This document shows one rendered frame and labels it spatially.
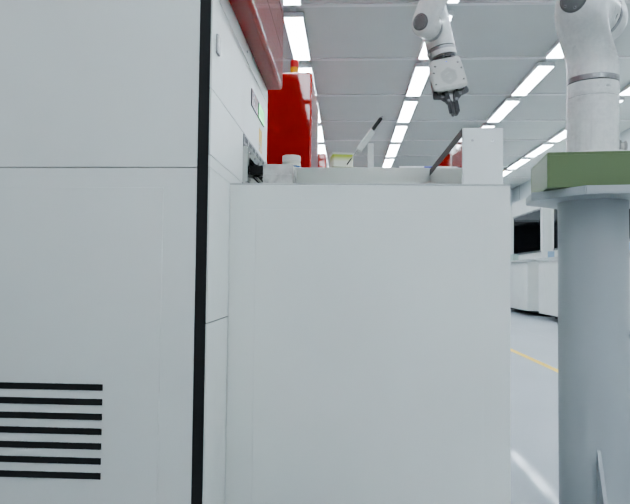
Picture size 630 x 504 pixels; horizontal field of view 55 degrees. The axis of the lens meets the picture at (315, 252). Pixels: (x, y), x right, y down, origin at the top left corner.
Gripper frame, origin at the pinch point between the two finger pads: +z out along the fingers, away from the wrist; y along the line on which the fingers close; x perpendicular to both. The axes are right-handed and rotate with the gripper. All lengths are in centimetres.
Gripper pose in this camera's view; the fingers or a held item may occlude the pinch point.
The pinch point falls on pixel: (453, 108)
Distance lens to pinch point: 190.5
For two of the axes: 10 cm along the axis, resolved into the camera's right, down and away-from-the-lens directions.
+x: 0.5, 0.4, 10.0
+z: 2.0, 9.8, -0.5
